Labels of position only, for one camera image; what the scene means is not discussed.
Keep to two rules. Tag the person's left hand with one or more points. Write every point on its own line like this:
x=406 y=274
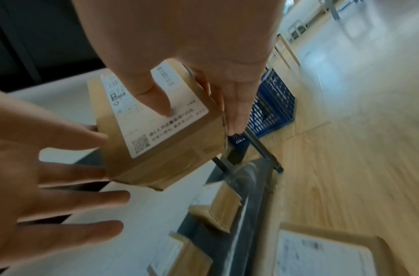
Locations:
x=18 y=175

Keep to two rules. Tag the person's right hand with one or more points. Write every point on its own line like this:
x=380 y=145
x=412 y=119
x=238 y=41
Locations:
x=195 y=32

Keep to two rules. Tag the brown cardboard box white label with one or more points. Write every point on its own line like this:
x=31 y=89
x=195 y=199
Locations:
x=332 y=253
x=168 y=161

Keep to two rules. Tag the dark metal shelf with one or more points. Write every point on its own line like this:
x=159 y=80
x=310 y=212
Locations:
x=250 y=202

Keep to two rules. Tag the group of brown cardboard boxes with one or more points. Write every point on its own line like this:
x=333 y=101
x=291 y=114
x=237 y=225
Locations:
x=223 y=213

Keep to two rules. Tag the wooden chair with grey seat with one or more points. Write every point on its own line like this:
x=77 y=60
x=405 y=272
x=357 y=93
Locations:
x=287 y=51

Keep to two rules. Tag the white display shelving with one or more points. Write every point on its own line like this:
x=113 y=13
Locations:
x=298 y=29

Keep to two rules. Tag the blue plastic crate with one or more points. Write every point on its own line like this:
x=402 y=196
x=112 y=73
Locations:
x=274 y=107

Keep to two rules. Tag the small grey table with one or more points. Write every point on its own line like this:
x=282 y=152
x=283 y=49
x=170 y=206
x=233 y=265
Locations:
x=333 y=9

